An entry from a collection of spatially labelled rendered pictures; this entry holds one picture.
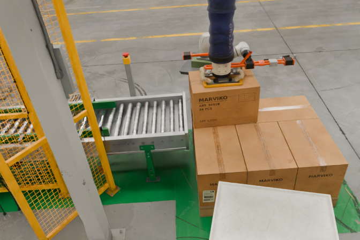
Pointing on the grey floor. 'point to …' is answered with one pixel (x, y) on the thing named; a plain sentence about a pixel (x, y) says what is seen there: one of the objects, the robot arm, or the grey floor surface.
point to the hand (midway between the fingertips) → (250, 63)
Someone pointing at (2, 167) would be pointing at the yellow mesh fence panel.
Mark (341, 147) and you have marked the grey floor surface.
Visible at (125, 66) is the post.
